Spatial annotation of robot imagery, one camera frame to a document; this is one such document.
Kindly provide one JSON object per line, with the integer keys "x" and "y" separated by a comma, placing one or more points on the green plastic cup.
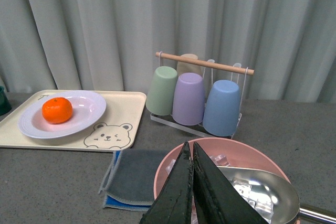
{"x": 161, "y": 92}

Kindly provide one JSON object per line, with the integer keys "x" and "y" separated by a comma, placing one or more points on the purple plastic cup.
{"x": 189, "y": 99}

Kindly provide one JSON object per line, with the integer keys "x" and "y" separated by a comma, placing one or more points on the cream bear serving tray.
{"x": 114, "y": 131}

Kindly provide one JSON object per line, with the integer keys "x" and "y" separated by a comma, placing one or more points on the dark green mug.
{"x": 5, "y": 105}

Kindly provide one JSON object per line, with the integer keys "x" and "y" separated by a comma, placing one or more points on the blue plastic cup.
{"x": 222, "y": 108}

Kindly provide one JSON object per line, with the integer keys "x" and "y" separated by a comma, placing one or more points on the grey white curtain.
{"x": 110, "y": 44}

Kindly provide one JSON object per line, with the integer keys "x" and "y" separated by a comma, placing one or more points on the grey blue folded cloth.
{"x": 129, "y": 179}

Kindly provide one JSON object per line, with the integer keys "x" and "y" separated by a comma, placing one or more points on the orange mandarin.
{"x": 57, "y": 110}

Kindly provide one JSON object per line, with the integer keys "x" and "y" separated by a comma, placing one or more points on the clear ice cubes pile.
{"x": 261, "y": 202}

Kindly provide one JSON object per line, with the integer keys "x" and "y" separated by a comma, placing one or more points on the beige plastic cup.
{"x": 183, "y": 67}

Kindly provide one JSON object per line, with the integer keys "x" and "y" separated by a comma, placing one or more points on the pink bowl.
{"x": 238, "y": 154}

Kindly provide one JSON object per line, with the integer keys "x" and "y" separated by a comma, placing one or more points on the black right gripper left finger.
{"x": 174, "y": 202}

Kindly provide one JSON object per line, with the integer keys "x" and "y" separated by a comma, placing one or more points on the white round plate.
{"x": 88, "y": 107}

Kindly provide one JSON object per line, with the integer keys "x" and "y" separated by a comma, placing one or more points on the white cup rack wooden handle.
{"x": 197, "y": 130}

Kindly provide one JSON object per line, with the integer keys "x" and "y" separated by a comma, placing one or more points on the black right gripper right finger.
{"x": 216, "y": 200}

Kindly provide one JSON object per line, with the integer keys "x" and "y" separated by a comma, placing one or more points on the metal ice scoop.
{"x": 287, "y": 205}

